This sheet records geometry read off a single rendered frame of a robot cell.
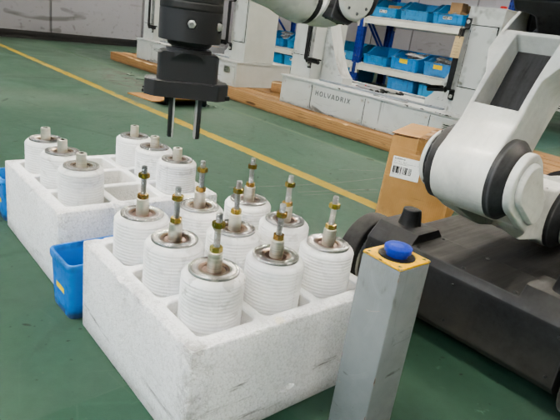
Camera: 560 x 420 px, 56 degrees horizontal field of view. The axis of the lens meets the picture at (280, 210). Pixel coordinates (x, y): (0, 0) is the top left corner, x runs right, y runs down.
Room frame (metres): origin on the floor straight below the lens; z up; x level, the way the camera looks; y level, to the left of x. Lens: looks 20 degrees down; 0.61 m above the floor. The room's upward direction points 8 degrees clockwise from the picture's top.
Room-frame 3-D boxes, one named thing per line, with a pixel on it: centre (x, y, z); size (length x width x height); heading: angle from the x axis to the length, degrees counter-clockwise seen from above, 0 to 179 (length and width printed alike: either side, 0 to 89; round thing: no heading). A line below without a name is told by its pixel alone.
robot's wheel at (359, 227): (1.20, -0.23, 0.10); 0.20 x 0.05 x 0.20; 134
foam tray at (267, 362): (0.86, 0.08, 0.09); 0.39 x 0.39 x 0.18; 42
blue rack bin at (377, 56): (6.71, -1.03, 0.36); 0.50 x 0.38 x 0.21; 134
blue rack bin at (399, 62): (6.38, -1.31, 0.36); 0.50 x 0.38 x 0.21; 134
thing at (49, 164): (1.18, 0.52, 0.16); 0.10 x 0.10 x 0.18
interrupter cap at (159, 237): (0.78, 0.16, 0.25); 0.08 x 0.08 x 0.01
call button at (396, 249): (0.70, -0.18, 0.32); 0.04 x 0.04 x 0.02
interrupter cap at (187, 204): (0.95, 0.15, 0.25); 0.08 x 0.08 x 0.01
